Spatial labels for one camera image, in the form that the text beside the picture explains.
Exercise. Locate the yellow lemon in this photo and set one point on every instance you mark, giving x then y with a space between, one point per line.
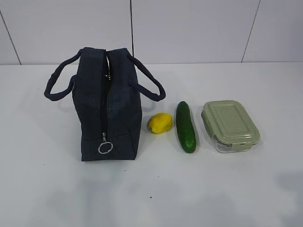
160 123

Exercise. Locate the green cucumber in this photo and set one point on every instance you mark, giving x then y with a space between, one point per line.
185 130

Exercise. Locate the navy blue lunch bag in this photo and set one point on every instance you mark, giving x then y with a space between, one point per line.
106 92

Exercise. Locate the glass container green lid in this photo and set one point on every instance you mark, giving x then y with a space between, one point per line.
229 126

